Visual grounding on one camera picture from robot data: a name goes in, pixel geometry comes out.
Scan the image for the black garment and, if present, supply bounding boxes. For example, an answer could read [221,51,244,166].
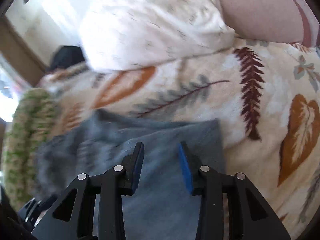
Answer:
[48,46,85,72]

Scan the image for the pink pillow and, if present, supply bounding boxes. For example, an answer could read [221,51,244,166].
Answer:
[220,0,319,47]

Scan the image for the white leaf-print pillow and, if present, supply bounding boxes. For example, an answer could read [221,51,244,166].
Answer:
[79,0,235,72]

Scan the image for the brown wooden door frame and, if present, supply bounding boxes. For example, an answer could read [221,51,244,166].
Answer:
[1,16,46,87]

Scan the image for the beige leaf-pattern bedspread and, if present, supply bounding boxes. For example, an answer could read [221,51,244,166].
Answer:
[40,39,319,239]

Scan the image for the green and cream quilt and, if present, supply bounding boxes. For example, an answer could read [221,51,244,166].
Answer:
[2,88,57,211]

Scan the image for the blue denim jeans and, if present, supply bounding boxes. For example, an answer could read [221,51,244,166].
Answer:
[32,110,225,239]

